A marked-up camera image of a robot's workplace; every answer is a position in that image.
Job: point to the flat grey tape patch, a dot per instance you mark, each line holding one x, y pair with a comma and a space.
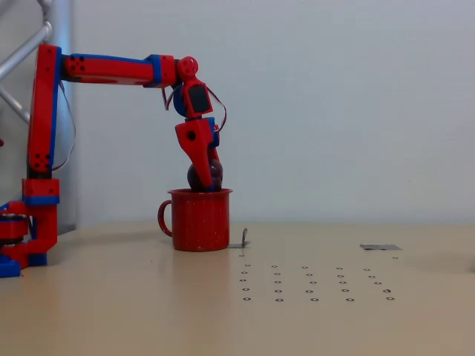
380, 247

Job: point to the red speckled enamel mug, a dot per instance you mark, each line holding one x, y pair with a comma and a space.
200, 222

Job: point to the grey metal diagonal tube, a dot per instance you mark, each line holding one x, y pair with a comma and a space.
22, 52
15, 106

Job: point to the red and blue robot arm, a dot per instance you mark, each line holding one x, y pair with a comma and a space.
111, 70

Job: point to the small metal screw post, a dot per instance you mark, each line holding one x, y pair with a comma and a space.
244, 237

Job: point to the dark purple plum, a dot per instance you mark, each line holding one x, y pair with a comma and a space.
193, 180

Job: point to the grey metal vertical pole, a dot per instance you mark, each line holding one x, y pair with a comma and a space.
61, 22

